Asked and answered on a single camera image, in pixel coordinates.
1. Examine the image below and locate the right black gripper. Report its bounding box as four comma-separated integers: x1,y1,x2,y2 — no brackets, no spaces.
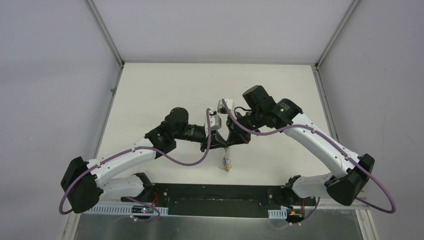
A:
226,108,265,146

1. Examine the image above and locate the large silver carabiner keyring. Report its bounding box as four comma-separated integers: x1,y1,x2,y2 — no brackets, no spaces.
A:
222,147,231,172

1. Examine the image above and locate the key with yellow tag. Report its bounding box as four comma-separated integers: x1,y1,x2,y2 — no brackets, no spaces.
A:
224,164,232,172

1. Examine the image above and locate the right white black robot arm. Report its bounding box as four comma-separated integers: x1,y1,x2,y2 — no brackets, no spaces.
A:
218,85,375,207

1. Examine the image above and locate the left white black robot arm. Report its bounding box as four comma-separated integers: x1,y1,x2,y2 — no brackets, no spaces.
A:
59,107,222,215

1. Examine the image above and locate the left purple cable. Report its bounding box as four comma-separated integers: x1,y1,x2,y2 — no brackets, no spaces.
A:
58,107,214,216

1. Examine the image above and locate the purple cable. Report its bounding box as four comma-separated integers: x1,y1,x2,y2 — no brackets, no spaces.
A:
221,98,397,214
58,107,214,216

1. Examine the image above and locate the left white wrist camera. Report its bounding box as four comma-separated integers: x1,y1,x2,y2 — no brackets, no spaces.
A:
204,111,222,137

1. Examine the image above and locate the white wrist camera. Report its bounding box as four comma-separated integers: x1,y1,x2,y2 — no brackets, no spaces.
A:
217,98,235,116
204,111,222,137

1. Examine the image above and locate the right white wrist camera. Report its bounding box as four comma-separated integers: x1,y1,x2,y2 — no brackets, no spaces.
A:
217,98,235,116

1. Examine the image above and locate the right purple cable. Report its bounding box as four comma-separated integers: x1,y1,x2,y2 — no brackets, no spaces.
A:
221,98,397,214

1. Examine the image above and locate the right white slotted cable duct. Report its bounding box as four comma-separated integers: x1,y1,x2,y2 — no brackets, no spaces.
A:
267,209,288,220

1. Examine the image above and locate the white slotted cable duct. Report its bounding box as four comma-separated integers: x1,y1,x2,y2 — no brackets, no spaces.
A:
84,203,169,217
267,209,288,220

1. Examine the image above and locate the left white slotted cable duct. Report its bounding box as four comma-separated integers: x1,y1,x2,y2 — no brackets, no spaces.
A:
84,203,169,217

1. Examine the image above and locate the right aluminium frame post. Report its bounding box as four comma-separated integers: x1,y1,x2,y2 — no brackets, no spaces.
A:
314,0,362,70

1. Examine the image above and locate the aluminium frame post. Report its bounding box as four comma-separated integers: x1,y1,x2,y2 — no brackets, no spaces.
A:
84,0,125,68
314,0,362,70

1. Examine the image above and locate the left aluminium frame post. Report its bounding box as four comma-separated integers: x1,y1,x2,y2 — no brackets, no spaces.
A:
84,0,125,68

